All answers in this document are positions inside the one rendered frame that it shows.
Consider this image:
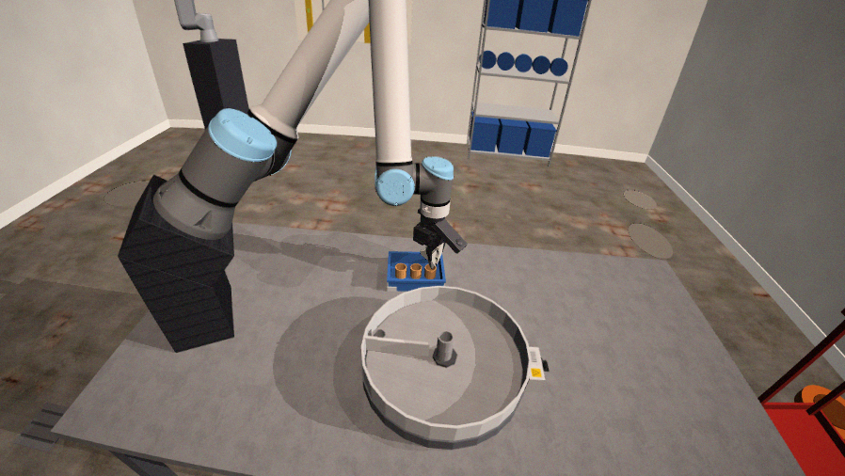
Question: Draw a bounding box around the white round turntable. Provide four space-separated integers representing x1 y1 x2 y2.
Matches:
361 286 549 450

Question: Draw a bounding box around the blue crate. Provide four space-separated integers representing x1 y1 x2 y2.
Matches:
387 251 446 292

